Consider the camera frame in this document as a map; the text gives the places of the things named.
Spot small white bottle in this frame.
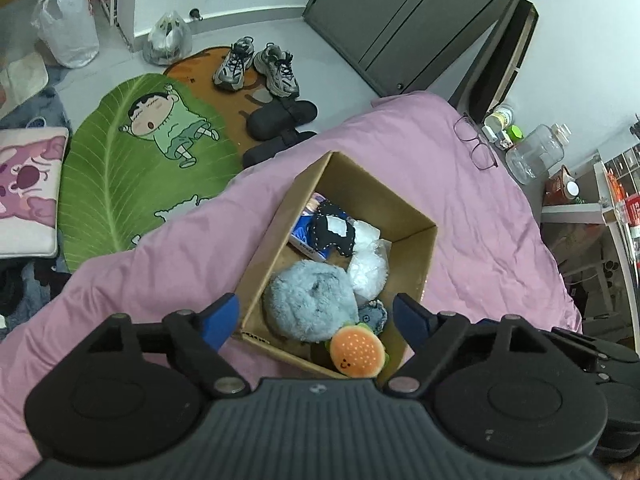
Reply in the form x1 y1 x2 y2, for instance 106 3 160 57
483 104 516 132

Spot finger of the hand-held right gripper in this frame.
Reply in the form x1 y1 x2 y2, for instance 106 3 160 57
551 326 640 362

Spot pink bed sheet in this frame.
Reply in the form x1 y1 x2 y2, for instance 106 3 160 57
0 91 583 480

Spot green leaf cartoon rug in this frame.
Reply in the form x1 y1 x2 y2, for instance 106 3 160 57
56 74 242 273

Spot grey sneaker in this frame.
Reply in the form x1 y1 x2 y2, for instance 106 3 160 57
213 36 255 92
253 43 301 100

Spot translucent grey plastic bag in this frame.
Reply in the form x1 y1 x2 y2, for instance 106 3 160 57
143 10 193 66

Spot dark cloth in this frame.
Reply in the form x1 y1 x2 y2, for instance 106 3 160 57
0 255 73 333

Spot brown snack bag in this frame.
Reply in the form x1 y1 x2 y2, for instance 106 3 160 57
544 164 583 206

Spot fluffy blue plush toy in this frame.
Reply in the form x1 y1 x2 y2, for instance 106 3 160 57
262 260 360 343

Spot beige floor mat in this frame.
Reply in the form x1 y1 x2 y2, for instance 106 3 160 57
0 51 49 117

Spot clear plastic water bottle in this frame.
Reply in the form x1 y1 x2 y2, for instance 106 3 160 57
505 123 566 185

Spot cardboard box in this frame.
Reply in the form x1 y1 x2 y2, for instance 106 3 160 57
231 151 439 380

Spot red snack packet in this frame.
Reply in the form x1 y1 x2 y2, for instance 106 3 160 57
622 195 640 241

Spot grey wardrobe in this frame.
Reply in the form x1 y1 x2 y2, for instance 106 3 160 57
303 0 568 97

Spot white rack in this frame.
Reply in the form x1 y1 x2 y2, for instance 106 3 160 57
540 147 640 321

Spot white plastic bag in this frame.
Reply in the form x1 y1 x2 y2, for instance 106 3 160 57
31 0 100 69

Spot purple frame eyeglasses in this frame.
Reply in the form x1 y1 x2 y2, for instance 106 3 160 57
454 114 500 171

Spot black plush with white stitching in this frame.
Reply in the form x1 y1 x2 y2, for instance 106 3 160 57
306 200 357 262

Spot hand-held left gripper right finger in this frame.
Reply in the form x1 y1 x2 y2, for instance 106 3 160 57
385 293 558 398

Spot dark headboard panel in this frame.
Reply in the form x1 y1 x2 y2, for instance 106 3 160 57
448 0 540 125

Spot pink cartoon cushion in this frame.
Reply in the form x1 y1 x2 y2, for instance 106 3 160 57
0 127 70 260

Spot dark grey fluffy rug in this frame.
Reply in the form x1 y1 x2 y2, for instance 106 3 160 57
0 87 73 133

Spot burger plush toy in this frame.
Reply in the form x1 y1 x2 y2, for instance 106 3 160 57
327 323 390 378

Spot blue packet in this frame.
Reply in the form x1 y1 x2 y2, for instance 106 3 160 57
286 191 332 264

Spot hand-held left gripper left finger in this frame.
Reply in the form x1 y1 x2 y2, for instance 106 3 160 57
75 292 251 398

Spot black slipper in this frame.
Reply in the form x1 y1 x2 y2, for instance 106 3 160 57
242 130 319 170
245 100 319 141

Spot small blue-grey denim plush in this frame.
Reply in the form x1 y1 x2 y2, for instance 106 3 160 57
356 299 389 337

